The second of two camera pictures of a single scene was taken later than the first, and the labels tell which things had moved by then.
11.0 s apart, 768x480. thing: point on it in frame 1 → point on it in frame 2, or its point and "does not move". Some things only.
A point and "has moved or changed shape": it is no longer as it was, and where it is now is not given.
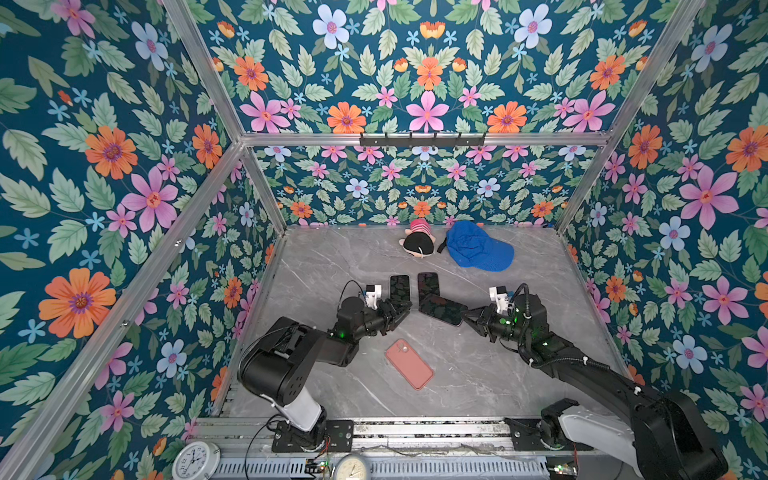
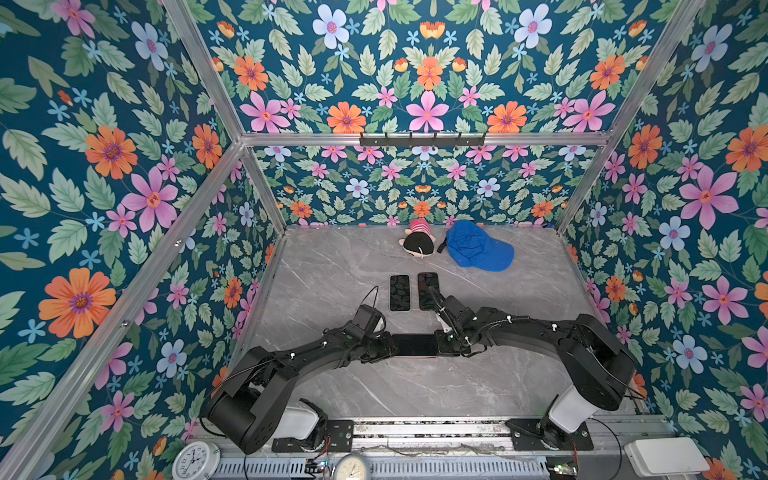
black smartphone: (428, 283) does not move
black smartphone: (443, 309) has moved or changed shape
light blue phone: (400, 287) does not move
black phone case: (428, 284) does not move
